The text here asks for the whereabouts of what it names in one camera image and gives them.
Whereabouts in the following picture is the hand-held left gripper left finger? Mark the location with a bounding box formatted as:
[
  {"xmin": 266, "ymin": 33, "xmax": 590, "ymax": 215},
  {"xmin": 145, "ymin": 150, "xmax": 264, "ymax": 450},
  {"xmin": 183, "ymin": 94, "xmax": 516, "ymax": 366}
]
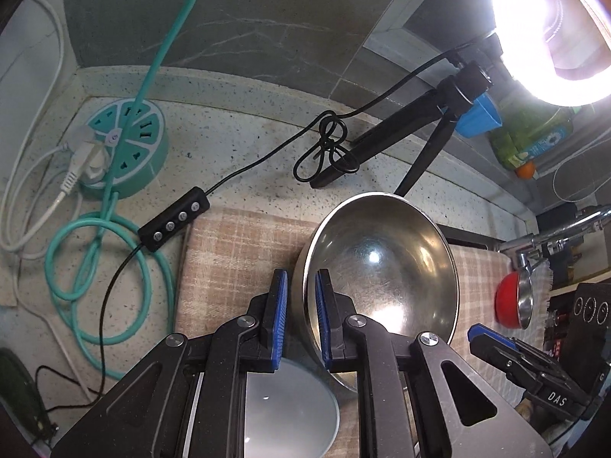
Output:
[{"xmin": 50, "ymin": 269, "xmax": 289, "ymax": 458}]

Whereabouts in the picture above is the plaid table cloth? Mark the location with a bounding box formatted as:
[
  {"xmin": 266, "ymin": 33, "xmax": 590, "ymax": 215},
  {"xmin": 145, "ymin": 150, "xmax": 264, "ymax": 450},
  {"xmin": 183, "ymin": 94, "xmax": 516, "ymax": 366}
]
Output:
[{"xmin": 174, "ymin": 204, "xmax": 551, "ymax": 458}]

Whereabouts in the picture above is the black mini tripod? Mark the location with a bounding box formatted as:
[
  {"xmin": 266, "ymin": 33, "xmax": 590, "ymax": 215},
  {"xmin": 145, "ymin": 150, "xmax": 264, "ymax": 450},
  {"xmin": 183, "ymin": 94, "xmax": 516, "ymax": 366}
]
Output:
[{"xmin": 308, "ymin": 58, "xmax": 493, "ymax": 197}]

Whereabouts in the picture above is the white power cable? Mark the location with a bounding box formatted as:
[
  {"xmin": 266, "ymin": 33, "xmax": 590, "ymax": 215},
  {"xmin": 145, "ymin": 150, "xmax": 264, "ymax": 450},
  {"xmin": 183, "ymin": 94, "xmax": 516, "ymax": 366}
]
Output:
[{"xmin": 0, "ymin": 0, "xmax": 113, "ymax": 402}]

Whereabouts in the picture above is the blue ribbed cup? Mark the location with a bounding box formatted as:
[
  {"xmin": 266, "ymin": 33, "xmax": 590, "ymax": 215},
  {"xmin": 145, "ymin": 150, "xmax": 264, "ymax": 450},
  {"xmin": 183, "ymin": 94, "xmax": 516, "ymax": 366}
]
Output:
[{"xmin": 453, "ymin": 92, "xmax": 503, "ymax": 139}]

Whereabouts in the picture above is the pale blue ceramic bowl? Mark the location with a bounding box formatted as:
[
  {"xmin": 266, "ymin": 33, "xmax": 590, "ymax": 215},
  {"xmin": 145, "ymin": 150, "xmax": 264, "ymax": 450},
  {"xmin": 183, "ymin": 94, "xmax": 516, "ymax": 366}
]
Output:
[{"xmin": 243, "ymin": 359, "xmax": 341, "ymax": 458}]

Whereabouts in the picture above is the dark green object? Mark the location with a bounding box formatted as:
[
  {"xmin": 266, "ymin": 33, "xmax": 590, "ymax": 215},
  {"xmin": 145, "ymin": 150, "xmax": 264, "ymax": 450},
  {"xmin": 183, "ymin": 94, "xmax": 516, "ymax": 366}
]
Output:
[{"xmin": 0, "ymin": 347, "xmax": 55, "ymax": 442}]

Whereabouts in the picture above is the large stainless steel bowl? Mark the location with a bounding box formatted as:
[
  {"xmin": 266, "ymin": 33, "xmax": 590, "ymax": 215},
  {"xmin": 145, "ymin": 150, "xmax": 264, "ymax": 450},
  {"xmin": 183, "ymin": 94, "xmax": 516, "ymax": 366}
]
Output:
[{"xmin": 289, "ymin": 192, "xmax": 460, "ymax": 393}]

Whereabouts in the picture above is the small red steel pot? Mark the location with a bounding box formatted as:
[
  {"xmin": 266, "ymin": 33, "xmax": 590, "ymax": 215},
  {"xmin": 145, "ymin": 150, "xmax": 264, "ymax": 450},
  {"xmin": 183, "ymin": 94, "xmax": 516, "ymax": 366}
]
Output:
[{"xmin": 493, "ymin": 270, "xmax": 535, "ymax": 330}]

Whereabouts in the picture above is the green dish soap bottle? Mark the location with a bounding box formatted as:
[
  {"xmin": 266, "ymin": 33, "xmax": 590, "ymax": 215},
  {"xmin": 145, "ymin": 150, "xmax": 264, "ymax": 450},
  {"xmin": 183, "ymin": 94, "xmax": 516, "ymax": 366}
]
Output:
[{"xmin": 487, "ymin": 99, "xmax": 574, "ymax": 171}]

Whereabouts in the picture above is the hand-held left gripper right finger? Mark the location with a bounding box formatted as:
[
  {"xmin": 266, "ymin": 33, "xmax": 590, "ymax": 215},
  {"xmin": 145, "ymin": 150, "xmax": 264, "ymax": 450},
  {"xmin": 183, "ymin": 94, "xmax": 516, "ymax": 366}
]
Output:
[{"xmin": 314, "ymin": 268, "xmax": 554, "ymax": 458}]

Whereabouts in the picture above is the chrome kitchen faucet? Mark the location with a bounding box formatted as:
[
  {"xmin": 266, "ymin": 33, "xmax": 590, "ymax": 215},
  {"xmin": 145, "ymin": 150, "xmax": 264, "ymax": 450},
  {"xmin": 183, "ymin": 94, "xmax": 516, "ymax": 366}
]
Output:
[{"xmin": 498, "ymin": 204, "xmax": 611, "ymax": 278}]

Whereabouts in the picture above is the black cable with inline remote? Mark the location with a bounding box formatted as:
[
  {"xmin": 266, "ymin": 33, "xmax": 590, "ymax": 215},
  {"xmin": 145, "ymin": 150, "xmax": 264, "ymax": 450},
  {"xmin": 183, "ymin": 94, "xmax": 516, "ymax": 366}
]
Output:
[{"xmin": 36, "ymin": 48, "xmax": 462, "ymax": 423}]

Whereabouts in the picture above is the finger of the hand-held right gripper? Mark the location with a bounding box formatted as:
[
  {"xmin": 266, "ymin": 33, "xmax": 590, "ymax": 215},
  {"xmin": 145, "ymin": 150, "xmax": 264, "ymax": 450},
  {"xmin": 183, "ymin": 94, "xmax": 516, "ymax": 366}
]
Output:
[
  {"xmin": 469, "ymin": 323, "xmax": 572, "ymax": 379},
  {"xmin": 469, "ymin": 338, "xmax": 541, "ymax": 388}
]

